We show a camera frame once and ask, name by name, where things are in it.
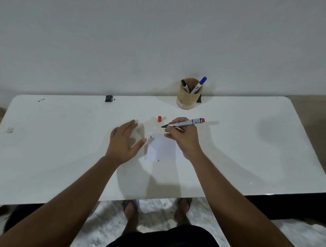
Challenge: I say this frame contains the person's left hand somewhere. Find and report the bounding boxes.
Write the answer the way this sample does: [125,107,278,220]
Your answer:
[105,120,148,166]

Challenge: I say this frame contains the person's right hand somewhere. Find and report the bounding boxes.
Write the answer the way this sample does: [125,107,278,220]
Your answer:
[164,117,203,161]

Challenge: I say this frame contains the white marker with red end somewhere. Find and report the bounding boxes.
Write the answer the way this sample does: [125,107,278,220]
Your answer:
[161,118,206,128]

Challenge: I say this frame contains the person's right forearm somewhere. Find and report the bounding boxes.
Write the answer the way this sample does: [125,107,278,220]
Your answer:
[183,150,296,247]

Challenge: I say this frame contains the person's left forearm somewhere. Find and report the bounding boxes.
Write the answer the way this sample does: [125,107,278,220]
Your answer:
[0,155,121,247]

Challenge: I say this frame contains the white paper sheet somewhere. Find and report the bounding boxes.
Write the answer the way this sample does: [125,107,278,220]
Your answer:
[146,134,177,163]

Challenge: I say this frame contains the wooden pen holder cup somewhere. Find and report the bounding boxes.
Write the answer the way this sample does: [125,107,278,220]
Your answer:
[176,78,204,110]

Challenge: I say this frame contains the white marker with blue cap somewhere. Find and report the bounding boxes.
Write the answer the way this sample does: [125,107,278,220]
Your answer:
[190,77,207,94]

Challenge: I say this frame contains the dark flip-flop sandal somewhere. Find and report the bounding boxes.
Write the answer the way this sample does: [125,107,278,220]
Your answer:
[177,198,193,212]
[123,199,139,215]

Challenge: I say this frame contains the person's left foot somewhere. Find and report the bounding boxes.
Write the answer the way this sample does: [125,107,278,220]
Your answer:
[123,201,139,236]

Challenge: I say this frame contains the person's foot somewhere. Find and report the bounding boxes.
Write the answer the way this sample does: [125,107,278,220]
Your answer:
[123,201,139,236]
[174,199,192,227]

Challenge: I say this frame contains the person's right foot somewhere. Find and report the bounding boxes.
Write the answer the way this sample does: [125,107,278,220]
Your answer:
[174,199,192,227]

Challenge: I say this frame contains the black shorts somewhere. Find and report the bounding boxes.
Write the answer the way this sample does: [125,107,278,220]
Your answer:
[106,225,220,247]

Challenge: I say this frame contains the black table frame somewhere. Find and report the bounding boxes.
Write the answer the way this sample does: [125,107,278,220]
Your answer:
[243,193,326,225]

